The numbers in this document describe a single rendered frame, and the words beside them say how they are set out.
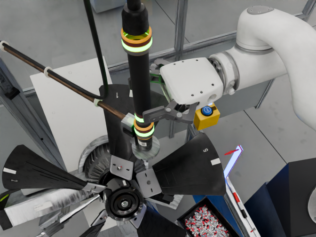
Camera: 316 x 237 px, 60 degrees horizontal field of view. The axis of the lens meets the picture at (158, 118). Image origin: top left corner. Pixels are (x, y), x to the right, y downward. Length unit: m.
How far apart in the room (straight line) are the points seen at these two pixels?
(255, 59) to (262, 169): 1.87
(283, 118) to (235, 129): 0.46
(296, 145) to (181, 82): 2.14
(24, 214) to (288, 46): 0.93
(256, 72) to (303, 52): 0.11
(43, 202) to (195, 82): 0.72
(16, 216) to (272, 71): 0.90
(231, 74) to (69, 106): 0.66
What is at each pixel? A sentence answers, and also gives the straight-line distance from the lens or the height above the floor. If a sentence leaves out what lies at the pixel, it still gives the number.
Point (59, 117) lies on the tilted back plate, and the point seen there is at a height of 1.23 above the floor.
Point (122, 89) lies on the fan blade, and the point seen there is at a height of 1.42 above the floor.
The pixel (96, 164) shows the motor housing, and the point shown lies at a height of 1.18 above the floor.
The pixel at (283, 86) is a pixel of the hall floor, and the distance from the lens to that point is 2.93.
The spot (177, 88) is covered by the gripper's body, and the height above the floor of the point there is 1.67.
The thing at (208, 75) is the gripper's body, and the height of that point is 1.67.
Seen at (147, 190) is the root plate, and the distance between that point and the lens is 0.93.
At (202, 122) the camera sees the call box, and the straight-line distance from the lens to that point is 1.21.
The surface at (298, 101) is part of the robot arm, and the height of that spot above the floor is 1.71.
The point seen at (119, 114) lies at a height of 1.54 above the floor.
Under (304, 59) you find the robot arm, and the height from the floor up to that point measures 1.76.
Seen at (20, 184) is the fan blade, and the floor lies 1.27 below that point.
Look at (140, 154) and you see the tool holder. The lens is 0.68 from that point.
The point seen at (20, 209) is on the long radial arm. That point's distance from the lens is 1.07.
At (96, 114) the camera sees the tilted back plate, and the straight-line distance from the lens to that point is 1.05.
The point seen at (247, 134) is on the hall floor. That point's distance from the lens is 2.49.
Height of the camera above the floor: 2.07
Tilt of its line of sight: 57 degrees down
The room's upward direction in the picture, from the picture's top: straight up
